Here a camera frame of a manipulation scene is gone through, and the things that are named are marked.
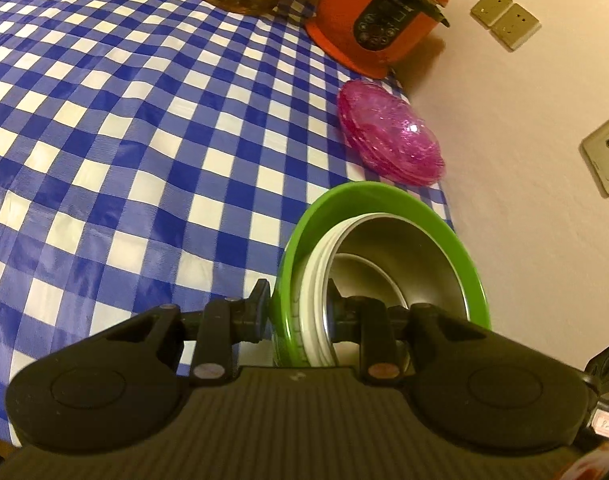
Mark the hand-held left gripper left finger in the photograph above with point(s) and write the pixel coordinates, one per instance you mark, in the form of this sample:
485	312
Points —
259	310

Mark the person's right forearm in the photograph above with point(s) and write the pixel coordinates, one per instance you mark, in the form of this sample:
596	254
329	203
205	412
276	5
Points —
594	462

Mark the stainless steel bowl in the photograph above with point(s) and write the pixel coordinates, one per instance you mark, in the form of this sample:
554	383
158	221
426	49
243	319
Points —
409	260

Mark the blue white checkered tablecloth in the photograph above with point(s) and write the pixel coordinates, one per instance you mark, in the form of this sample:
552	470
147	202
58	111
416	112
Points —
109	160

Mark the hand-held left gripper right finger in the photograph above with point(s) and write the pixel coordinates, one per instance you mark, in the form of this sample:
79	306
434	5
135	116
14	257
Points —
342	310

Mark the large beige wall socket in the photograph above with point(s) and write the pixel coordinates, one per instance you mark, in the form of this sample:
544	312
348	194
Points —
606	155

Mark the green plastic bowl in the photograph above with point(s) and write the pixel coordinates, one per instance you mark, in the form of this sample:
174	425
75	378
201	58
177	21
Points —
384	197

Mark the red electric pressure cooker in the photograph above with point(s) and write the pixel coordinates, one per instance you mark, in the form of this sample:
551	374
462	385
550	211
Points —
354	15

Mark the white plastic bowl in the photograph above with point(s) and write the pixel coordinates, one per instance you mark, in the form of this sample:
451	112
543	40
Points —
312	300

